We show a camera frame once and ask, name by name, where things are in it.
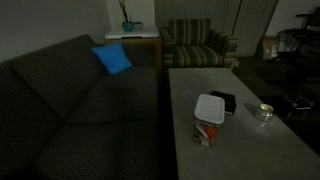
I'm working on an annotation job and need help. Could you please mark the white square container lid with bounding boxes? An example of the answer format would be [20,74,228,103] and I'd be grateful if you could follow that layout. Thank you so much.
[193,93,226,126]

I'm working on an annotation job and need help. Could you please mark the wooden side table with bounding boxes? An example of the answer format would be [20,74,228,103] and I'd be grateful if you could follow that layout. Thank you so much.
[103,35,163,78]

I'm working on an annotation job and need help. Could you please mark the striped armchair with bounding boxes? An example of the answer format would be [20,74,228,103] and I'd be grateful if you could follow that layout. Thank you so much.
[160,18,239,70]

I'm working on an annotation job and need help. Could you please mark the blue throw pillow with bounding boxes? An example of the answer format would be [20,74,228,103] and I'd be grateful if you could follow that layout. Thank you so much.
[90,41,133,75]

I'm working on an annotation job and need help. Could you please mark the white board on side table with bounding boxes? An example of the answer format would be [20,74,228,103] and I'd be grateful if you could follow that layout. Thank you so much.
[104,25,161,40]

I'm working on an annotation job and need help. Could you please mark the black flat notebook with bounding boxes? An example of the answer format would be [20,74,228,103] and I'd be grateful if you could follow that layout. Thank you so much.
[209,90,237,116]

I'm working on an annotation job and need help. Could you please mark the teal plant pot with plant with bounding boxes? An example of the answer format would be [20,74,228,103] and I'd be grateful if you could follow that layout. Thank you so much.
[121,13,136,33]

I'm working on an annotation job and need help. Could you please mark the thin dark plant twigs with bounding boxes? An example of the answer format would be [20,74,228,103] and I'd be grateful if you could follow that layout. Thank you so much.
[117,0,129,23]

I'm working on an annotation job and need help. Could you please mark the dark patterned fabric sofa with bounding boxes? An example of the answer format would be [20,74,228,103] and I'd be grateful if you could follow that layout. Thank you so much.
[0,33,162,180]

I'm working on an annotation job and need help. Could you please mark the silver candle tin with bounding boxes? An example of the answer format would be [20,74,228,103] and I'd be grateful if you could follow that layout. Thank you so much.
[253,103,276,122]

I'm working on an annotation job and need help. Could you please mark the brown cardboard box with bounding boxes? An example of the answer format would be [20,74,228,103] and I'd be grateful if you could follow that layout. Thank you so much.
[256,35,281,61]

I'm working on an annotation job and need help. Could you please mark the black device on floor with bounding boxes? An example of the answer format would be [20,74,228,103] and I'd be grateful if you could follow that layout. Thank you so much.
[283,94,315,111]

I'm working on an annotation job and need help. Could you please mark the black office chair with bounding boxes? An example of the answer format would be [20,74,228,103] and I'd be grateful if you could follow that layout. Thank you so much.
[278,6,320,58]

